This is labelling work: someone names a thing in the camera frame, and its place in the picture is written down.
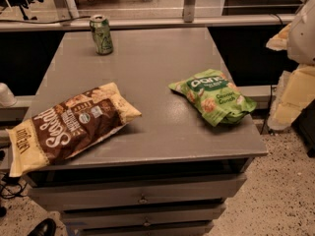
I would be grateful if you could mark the green rice chip bag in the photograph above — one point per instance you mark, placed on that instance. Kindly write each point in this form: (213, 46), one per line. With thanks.
(217, 99)

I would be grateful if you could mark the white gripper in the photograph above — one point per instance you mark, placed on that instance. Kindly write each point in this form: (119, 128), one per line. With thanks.
(303, 36)

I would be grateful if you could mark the brown and yellow snack bag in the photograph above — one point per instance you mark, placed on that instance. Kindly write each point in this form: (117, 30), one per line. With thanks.
(68, 128)

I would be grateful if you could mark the green soda can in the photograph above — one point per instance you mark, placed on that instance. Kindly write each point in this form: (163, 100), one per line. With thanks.
(100, 30)

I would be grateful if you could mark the black shoe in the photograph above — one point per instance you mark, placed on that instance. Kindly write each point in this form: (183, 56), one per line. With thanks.
(46, 228)

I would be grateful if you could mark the grey drawer cabinet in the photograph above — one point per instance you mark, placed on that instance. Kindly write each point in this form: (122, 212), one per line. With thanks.
(168, 172)

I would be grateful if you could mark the grey metal rail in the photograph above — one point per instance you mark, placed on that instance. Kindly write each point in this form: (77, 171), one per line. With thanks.
(83, 24)

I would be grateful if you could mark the white cylindrical object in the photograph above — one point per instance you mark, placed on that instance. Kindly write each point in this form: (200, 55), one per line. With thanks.
(6, 96)

